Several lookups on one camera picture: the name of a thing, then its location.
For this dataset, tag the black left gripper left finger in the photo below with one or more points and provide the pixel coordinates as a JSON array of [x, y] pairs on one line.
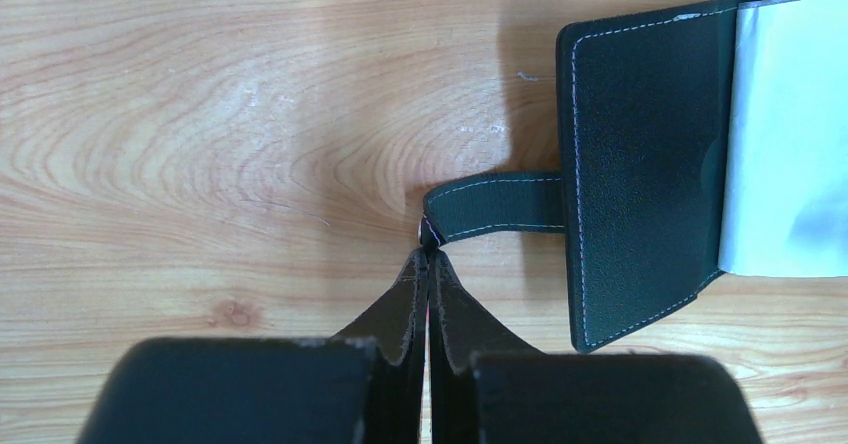
[[361, 385]]

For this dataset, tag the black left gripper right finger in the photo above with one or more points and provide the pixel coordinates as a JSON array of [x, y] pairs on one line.
[[490, 386]]

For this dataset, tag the black leather card holder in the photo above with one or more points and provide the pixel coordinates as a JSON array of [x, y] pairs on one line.
[[694, 141]]

